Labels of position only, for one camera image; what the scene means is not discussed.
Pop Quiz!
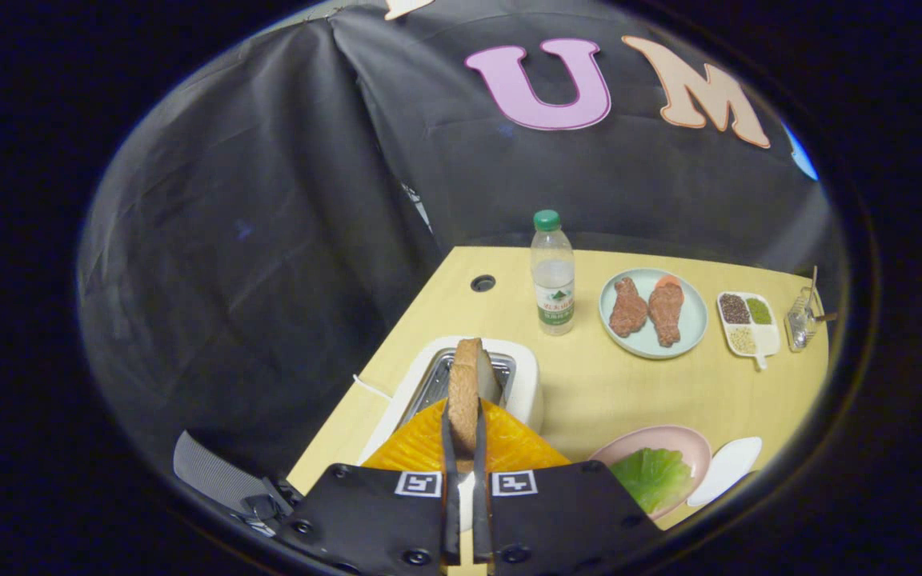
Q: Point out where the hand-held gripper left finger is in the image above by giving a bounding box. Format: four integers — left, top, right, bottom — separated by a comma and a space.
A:
281, 398, 463, 570

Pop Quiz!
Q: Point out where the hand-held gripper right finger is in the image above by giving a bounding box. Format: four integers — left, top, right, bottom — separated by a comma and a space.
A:
472, 398, 663, 575

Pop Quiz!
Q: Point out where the green lettuce leaf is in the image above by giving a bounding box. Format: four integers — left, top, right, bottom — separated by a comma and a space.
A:
610, 448, 695, 514

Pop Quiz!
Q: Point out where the brown-crust bread slice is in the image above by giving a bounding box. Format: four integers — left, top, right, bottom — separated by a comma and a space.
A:
447, 338, 502, 473

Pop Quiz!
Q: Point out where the pink plate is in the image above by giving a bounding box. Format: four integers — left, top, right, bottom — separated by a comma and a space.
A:
587, 425, 712, 521

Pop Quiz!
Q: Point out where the white toaster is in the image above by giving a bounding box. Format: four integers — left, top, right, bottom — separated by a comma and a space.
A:
357, 336, 545, 533

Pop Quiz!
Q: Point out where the white plate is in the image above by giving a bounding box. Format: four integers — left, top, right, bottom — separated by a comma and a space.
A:
687, 437, 763, 507

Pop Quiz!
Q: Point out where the brown chicken drumstick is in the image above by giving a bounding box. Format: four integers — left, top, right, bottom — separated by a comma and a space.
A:
609, 277, 649, 338
648, 282, 685, 347

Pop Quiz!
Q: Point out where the light blue plate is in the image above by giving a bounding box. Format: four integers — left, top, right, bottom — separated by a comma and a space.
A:
599, 268, 708, 360

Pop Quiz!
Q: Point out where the clear water bottle green cap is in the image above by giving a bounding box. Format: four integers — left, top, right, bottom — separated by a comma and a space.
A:
530, 210, 576, 337

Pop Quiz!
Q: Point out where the white divided seed tray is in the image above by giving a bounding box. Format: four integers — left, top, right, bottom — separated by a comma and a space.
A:
716, 291, 782, 371

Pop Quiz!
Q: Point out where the black backdrop cloth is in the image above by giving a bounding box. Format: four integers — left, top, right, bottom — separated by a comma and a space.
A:
77, 0, 850, 481

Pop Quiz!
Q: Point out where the clear glass cup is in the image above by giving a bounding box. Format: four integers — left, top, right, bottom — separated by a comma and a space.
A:
784, 286, 822, 353

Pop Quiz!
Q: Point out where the white power cord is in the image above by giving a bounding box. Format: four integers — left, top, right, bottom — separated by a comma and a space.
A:
351, 374, 392, 401

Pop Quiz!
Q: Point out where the grey strap with buckle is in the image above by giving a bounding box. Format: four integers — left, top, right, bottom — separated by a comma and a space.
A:
173, 430, 302, 537

